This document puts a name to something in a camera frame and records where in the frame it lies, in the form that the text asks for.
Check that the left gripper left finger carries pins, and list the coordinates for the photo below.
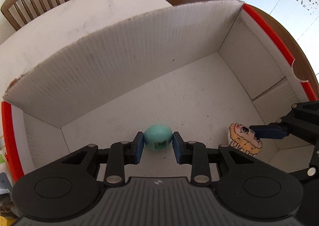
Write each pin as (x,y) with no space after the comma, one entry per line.
(119,155)

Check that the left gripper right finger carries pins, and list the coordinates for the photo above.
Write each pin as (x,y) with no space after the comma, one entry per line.
(195,154)

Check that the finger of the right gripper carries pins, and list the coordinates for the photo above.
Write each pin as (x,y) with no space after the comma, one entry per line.
(271,131)

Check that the cartoon face sticker charm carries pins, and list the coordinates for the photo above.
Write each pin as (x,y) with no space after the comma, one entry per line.
(244,139)

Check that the blue grey paper packet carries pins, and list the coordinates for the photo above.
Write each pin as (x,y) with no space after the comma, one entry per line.
(5,187)

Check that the yellow small box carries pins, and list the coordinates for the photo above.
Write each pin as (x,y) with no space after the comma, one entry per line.
(7,222)

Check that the red cardboard shoe box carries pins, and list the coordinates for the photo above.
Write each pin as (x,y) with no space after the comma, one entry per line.
(97,77)

